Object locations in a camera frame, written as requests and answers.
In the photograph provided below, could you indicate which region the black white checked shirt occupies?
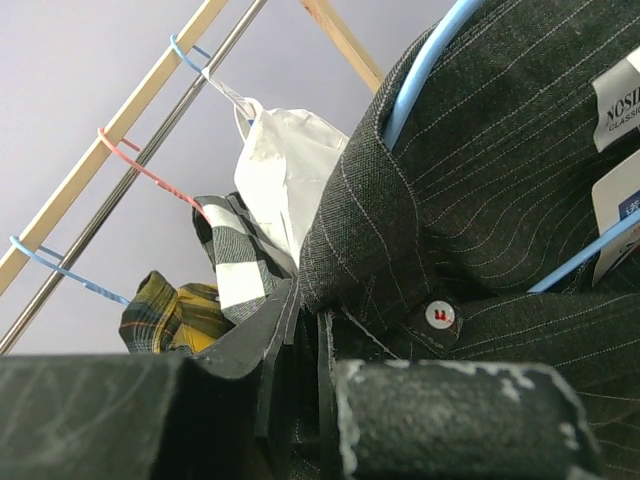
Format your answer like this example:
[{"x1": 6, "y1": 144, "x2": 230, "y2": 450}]
[{"x1": 192, "y1": 192, "x2": 294, "y2": 325}]

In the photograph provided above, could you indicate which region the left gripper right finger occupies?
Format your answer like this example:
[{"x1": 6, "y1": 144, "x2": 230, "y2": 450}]
[{"x1": 317, "y1": 314, "x2": 605, "y2": 479}]

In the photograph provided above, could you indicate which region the blue hanger of white shirt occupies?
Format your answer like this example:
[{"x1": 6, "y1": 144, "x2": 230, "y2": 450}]
[{"x1": 168, "y1": 33, "x2": 256, "y2": 126}]

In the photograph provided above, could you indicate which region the pink hanger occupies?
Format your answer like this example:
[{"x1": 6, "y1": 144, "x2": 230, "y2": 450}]
[{"x1": 97, "y1": 127, "x2": 207, "y2": 219}]

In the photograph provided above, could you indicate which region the blue hanger of yellow shirt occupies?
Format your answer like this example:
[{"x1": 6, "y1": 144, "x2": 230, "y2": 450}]
[{"x1": 9, "y1": 235, "x2": 130, "y2": 306}]

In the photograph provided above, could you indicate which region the light blue wire hanger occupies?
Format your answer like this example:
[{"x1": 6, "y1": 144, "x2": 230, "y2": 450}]
[{"x1": 382, "y1": 0, "x2": 639, "y2": 294}]

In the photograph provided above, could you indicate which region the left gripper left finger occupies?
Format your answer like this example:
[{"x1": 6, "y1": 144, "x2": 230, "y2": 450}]
[{"x1": 1, "y1": 280, "x2": 299, "y2": 479}]

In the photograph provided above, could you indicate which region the metal hanging rod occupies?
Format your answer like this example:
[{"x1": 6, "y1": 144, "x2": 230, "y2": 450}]
[{"x1": 0, "y1": 0, "x2": 269, "y2": 353}]

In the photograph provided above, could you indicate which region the wooden clothes rack frame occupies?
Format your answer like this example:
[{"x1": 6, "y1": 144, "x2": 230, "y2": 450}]
[{"x1": 1, "y1": 1, "x2": 383, "y2": 291}]

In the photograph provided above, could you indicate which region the yellow plaid shirt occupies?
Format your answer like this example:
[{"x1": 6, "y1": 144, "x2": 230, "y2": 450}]
[{"x1": 119, "y1": 271, "x2": 234, "y2": 355}]

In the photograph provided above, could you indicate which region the dark pinstriped shirt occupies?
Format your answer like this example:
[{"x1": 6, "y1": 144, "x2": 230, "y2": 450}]
[{"x1": 298, "y1": 1, "x2": 639, "y2": 479}]

